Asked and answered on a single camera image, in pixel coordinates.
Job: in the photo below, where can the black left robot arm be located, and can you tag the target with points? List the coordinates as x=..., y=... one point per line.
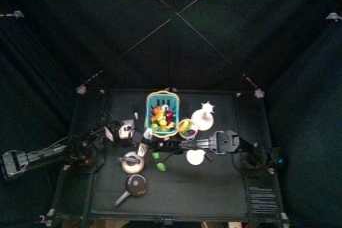
x=40, y=154

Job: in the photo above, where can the toy frying pan dark inside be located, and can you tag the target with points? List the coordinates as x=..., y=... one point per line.
x=137, y=184

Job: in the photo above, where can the green toy leaf piece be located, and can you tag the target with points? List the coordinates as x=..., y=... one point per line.
x=161, y=166
x=155, y=155

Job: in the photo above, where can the red toy food piece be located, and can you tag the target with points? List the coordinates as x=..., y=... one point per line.
x=170, y=116

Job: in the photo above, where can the yellow toy food piece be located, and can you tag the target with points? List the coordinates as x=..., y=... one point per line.
x=163, y=124

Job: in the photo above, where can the small cream toy bowl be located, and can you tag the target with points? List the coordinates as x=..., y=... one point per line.
x=187, y=128

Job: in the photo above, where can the orange toy food piece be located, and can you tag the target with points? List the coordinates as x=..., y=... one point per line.
x=157, y=110

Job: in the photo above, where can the teal basket with orange rim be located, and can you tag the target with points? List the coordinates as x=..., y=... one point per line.
x=154, y=100

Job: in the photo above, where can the white cup stand with pole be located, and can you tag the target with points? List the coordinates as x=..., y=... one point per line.
x=203, y=118

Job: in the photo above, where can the white round toy plate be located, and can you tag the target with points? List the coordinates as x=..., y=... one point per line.
x=195, y=157

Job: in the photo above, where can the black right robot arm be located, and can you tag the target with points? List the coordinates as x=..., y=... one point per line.
x=225, y=141

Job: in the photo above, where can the green round toy food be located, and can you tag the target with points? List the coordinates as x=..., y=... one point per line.
x=154, y=126

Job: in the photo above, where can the yellow toy food in bowl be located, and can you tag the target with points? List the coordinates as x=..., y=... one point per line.
x=183, y=126

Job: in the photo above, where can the white text label sticker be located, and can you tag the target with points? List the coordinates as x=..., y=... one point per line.
x=262, y=200

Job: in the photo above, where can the purple toy food in bowl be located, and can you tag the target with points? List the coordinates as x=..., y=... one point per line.
x=191, y=132

